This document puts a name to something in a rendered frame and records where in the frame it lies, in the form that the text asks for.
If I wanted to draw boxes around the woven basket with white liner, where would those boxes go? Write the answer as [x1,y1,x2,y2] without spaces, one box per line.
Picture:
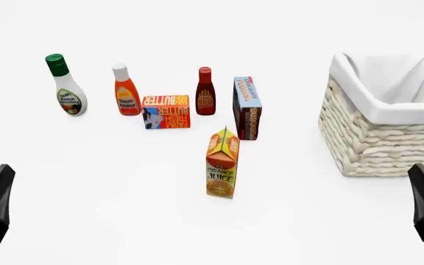
[317,51,424,178]

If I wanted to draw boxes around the orange juice carton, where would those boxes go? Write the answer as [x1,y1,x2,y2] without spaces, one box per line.
[205,125,241,199]

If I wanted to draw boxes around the ranch dressing bottle green cap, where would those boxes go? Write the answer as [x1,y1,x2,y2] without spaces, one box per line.
[44,53,88,117]

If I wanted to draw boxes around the butter box red and blue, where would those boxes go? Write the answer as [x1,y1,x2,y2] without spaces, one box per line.
[141,95,191,130]

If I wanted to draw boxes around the chocolate pudding box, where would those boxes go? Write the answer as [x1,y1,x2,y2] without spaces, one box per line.
[232,76,264,141]

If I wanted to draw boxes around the dark red BBQ sauce bottle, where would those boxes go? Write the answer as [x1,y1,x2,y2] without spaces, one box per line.
[195,66,217,116]

